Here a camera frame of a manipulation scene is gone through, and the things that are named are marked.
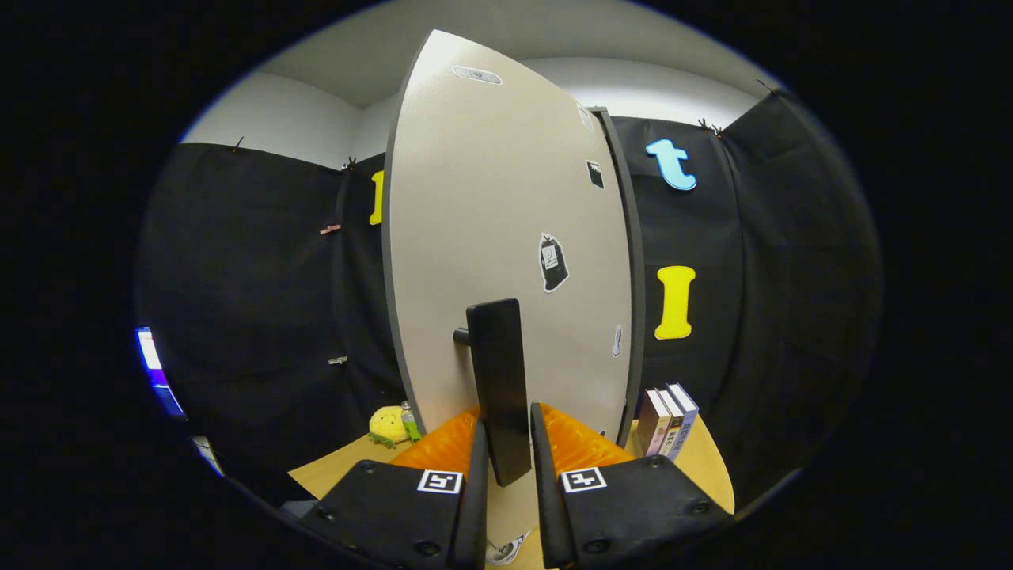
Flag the blue cover book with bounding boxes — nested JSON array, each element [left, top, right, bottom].
[[667, 382, 700, 462]]

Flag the white canvas shoe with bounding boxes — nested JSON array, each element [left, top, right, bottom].
[[487, 534, 529, 565]]

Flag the purple cover book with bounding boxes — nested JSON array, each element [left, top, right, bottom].
[[635, 388, 672, 458]]

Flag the lit screen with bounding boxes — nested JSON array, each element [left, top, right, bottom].
[[135, 326, 187, 420]]

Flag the white cover book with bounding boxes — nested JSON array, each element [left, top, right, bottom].
[[658, 386, 686, 461]]

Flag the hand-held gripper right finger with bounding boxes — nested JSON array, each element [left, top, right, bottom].
[[529, 402, 733, 570]]

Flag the black backdrop cloth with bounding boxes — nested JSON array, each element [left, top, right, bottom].
[[135, 91, 883, 507]]

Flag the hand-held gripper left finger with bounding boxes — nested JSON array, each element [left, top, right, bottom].
[[301, 408, 490, 570]]

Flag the black door handle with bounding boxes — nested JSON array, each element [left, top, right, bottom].
[[453, 298, 533, 488]]

